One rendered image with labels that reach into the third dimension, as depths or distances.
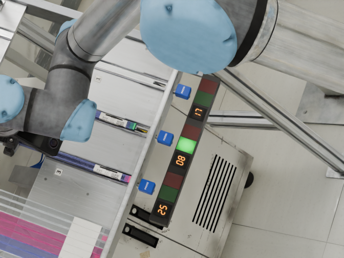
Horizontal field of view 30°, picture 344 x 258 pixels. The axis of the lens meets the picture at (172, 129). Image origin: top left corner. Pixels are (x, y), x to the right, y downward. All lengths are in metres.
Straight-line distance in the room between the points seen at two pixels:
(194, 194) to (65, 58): 0.87
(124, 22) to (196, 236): 1.03
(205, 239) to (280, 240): 0.22
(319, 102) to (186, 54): 1.34
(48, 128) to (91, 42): 0.16
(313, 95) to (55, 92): 1.18
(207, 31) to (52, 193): 0.72
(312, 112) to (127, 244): 0.74
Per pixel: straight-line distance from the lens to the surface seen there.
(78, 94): 1.09
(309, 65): 0.81
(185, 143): 1.35
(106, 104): 1.38
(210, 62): 0.77
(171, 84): 1.36
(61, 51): 1.12
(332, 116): 2.02
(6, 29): 1.50
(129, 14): 0.98
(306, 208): 1.95
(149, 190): 1.31
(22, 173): 1.81
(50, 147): 1.24
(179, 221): 1.85
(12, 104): 1.04
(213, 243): 1.96
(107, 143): 1.36
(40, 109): 1.06
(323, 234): 1.89
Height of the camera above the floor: 1.52
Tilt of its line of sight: 38 degrees down
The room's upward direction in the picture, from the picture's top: 57 degrees counter-clockwise
